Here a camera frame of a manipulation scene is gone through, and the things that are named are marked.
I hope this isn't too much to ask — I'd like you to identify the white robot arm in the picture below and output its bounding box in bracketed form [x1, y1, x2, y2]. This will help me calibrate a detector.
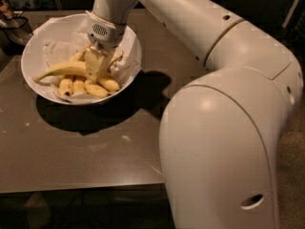
[88, 0, 304, 229]

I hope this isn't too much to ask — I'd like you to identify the white bowl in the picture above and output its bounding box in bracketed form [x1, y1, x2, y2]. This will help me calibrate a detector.
[20, 12, 143, 106]

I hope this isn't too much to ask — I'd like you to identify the large top yellow banana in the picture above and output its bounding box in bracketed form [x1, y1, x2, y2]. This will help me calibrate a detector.
[32, 60, 121, 93]

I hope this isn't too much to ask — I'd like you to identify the small yellow banana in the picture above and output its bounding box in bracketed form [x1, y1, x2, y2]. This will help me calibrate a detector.
[84, 50, 124, 99]
[72, 75, 87, 94]
[58, 50, 86, 97]

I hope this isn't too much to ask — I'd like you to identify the dark wire basket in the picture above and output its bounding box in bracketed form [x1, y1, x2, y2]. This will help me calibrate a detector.
[0, 16, 33, 55]

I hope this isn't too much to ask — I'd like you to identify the right small yellow banana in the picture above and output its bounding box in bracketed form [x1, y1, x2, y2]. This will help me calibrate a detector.
[84, 50, 124, 99]

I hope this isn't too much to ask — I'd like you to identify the left small yellow banana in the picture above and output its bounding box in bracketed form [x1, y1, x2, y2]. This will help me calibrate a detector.
[58, 50, 86, 97]

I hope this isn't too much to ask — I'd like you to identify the middle small yellow banana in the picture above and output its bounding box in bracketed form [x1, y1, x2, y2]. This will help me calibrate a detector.
[72, 75, 87, 94]

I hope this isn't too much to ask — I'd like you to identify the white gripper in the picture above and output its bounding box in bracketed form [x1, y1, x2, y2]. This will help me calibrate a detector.
[85, 10, 127, 81]

